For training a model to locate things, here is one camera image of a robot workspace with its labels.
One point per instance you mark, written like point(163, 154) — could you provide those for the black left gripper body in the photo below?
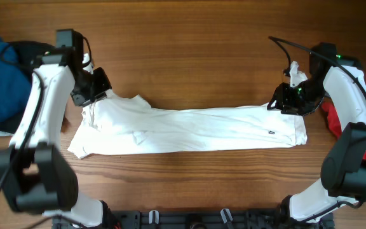
point(91, 90)

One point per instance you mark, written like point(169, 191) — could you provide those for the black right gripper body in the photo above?
point(285, 99)

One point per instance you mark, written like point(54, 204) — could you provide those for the red t-shirt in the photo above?
point(333, 123)

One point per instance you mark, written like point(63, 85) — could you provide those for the white t-shirt black print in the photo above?
point(131, 126)

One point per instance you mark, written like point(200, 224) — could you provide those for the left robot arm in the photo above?
point(34, 176)

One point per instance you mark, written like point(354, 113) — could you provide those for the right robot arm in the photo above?
point(342, 179)

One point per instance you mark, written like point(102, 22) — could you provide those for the black folded garment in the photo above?
point(26, 51)

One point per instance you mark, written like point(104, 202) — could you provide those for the blue folded garment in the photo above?
point(2, 82)

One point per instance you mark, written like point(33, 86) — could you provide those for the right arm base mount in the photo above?
point(282, 219)

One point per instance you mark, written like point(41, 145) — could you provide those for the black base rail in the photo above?
point(223, 219)

